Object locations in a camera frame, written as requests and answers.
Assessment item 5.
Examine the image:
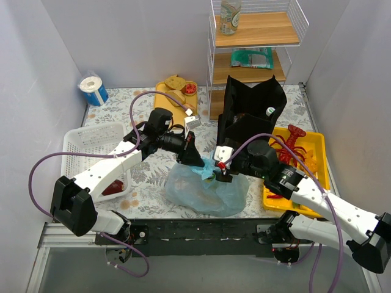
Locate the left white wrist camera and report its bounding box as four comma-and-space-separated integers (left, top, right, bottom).
184, 115, 202, 137

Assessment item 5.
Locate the orange bread tray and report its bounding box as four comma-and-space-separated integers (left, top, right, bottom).
152, 80, 199, 129

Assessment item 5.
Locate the light blue plastic bag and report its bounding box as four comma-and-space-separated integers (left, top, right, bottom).
165, 157, 249, 217

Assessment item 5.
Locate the orange fried chicken toy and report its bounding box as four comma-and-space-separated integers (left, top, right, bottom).
304, 150, 318, 175

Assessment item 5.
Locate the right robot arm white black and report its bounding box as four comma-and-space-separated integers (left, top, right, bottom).
213, 140, 390, 273

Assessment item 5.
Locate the floral table mat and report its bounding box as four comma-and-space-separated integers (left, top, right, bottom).
84, 85, 313, 219

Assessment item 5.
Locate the small bread bun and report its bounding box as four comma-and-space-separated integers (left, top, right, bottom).
184, 103, 196, 112

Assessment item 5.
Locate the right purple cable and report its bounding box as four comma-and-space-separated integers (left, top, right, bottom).
224, 132, 345, 293

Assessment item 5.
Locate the wire and wood shelf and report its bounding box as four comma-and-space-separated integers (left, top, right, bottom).
206, 0, 309, 121

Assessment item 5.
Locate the green label water bottle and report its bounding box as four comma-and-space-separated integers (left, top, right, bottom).
266, 107, 276, 117

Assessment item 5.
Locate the red meat toy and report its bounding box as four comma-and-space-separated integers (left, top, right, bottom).
102, 179, 125, 196

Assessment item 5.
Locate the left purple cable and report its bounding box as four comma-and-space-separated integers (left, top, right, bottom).
27, 90, 193, 278

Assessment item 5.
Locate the toilet paper roll blue pack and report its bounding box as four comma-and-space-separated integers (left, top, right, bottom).
78, 70, 109, 107

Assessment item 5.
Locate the red snack bag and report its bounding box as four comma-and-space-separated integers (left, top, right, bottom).
233, 113, 246, 123

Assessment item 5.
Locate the oval bread loaf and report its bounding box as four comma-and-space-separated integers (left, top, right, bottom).
166, 90, 186, 107

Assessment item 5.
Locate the round brown bread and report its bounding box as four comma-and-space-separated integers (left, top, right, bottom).
164, 75, 186, 92

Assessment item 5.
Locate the clear glass bottle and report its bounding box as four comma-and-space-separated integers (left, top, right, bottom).
219, 0, 241, 35

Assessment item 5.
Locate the purple cable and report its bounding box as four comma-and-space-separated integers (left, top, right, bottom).
27, 90, 193, 278
224, 132, 345, 293

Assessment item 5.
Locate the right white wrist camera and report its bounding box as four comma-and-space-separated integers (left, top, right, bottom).
213, 146, 234, 170

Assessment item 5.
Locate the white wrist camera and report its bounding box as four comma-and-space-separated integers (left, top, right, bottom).
213, 146, 234, 170
184, 115, 202, 137

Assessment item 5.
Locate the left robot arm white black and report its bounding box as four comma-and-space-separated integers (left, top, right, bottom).
50, 107, 204, 241

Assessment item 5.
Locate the green snack packet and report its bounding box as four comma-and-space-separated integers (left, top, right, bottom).
230, 48, 274, 70

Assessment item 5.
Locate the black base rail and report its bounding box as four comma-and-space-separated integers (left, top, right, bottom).
130, 218, 297, 257

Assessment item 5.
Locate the white plastic basket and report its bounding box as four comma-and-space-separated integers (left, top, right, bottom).
60, 121, 131, 203

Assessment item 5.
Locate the black fabric grocery bag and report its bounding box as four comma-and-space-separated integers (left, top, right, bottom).
216, 76, 287, 147

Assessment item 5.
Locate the yellow tray with vegetables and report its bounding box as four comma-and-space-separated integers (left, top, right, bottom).
263, 131, 330, 218

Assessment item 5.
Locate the red toy lobster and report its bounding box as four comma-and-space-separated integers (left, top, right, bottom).
276, 125, 307, 167

